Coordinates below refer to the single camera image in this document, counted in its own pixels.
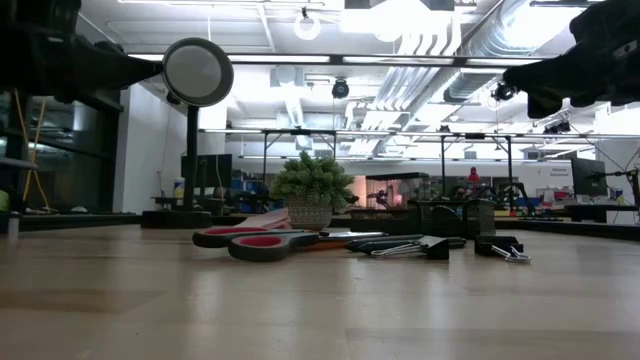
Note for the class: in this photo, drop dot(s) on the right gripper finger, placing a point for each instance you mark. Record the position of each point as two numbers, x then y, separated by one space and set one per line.
545 75
542 105

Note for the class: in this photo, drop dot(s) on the black binder clip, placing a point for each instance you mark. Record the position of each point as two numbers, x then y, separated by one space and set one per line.
495 244
435 247

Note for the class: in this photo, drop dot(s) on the red and black scissors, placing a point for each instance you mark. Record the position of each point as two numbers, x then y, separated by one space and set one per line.
260 247

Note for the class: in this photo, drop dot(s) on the orange pencil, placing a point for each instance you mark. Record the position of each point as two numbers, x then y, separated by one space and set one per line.
325 245

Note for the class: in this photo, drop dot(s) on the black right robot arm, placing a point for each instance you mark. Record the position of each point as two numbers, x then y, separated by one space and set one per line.
605 20

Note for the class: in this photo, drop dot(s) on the black mesh desk organizer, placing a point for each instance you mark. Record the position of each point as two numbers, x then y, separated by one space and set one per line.
380 220

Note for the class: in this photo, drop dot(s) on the black desk lamp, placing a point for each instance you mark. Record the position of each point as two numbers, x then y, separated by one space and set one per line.
197 72

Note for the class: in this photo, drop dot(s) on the black computer monitor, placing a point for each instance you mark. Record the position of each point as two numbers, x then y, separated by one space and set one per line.
587 177
215 170

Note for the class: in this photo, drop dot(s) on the red background object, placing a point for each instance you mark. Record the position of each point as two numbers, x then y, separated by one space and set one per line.
473 175

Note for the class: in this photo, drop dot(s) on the background dark desk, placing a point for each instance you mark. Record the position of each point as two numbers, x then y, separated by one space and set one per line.
600 207

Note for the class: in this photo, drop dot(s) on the white wipes canister blue label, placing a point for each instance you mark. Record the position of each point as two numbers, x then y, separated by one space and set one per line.
178 189

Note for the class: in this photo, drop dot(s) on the dark grey side desk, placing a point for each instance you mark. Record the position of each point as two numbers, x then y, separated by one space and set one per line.
165 200

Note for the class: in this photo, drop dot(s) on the green potted plant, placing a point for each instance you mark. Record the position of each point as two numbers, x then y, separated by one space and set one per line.
310 185

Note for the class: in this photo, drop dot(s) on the black ceiling camera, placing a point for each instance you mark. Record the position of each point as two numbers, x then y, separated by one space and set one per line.
503 91

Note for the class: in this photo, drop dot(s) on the background black rig frame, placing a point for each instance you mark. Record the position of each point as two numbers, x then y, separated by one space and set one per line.
300 132
475 136

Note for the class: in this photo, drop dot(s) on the black aluminium table frame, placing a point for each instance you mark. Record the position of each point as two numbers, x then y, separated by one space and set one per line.
75 220

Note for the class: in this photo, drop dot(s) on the black overhead camera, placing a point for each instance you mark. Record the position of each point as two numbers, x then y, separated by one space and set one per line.
340 89

